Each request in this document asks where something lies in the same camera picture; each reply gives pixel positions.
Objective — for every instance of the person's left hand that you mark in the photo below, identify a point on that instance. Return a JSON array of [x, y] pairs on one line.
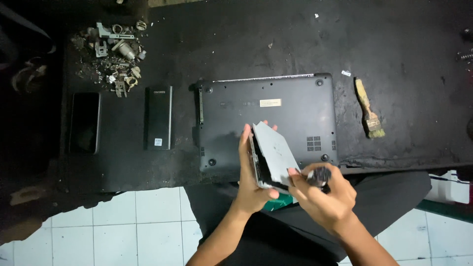
[[248, 184]]

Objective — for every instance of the person's right hand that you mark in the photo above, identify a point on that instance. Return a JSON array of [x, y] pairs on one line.
[[325, 203]]

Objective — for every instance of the grey laptop optical drive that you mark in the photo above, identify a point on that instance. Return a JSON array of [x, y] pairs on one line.
[[271, 155]]

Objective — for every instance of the person's dark trousers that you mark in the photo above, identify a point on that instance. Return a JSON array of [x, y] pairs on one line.
[[380, 199]]

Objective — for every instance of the black laptop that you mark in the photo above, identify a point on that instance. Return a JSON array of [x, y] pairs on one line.
[[266, 122]]

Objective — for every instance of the wooden paint brush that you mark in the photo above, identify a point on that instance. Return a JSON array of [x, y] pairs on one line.
[[367, 111]]

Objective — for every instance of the black power bank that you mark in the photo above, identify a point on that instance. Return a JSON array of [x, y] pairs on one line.
[[159, 118]]

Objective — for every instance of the black mat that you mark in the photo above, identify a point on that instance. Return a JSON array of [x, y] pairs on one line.
[[258, 48]]

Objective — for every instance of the black smartphone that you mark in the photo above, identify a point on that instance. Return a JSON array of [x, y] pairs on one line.
[[85, 122]]

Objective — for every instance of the heap of metal scrap parts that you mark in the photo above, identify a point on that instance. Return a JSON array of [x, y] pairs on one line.
[[112, 55]]

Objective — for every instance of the metal spring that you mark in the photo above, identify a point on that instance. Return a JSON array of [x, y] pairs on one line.
[[465, 56]]

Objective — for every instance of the roll of tape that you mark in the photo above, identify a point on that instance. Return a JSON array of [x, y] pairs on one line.
[[27, 75]]

